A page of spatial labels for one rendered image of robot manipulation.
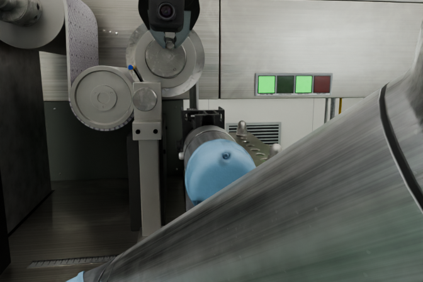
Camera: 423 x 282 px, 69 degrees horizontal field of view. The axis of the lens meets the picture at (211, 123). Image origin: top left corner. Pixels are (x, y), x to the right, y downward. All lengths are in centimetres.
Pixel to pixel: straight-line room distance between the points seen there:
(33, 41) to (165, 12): 31
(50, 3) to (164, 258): 56
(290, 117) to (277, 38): 260
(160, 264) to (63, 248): 51
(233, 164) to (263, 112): 315
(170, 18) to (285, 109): 315
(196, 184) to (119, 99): 35
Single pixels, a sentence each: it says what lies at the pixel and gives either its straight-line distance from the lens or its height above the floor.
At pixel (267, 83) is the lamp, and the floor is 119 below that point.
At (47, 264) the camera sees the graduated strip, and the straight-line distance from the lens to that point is 64.
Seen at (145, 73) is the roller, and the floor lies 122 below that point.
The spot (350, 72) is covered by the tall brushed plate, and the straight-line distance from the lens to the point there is 110.
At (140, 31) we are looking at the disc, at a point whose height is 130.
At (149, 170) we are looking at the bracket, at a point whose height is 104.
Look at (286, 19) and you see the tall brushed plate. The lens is 101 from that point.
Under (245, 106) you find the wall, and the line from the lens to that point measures 338.
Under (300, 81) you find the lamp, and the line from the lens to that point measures 101.
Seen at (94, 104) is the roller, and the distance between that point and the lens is 63.
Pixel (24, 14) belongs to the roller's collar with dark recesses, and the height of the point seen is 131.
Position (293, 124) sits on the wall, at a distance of 358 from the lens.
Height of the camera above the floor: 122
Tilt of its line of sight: 9 degrees down
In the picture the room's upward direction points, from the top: straight up
